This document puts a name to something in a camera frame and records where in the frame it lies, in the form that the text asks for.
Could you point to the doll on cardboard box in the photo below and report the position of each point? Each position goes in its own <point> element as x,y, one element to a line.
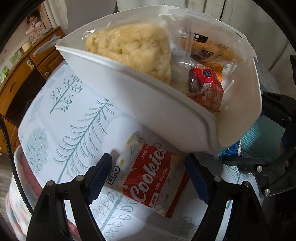
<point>38,25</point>

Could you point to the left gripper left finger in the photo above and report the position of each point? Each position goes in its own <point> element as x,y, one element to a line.
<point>49,221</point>

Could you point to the red Lipo cookies packet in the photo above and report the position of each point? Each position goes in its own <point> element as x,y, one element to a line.
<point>149,175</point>

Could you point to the tree-patterned tablecloth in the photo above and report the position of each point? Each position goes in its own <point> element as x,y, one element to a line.
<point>66,130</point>

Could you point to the blue white snack packet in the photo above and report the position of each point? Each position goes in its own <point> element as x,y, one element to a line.
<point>233,151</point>

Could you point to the teal striped placemat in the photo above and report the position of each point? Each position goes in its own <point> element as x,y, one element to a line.
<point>263,140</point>

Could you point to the white plastic storage bin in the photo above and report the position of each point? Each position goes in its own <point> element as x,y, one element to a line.
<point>170,114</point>

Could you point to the clear bag of crackers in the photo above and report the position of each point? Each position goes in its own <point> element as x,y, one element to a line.
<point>144,47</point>

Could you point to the orange white snack bar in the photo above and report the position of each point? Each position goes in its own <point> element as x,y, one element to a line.
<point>209,53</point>

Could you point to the grey office chair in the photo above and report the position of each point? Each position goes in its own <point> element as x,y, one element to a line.
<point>82,12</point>

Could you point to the small red candy wrapper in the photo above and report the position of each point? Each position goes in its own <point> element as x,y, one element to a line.
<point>205,88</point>

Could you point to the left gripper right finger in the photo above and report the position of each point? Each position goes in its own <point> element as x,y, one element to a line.
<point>246,221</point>

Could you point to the wooden desk with drawers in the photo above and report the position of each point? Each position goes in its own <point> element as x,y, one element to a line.
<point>25,81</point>

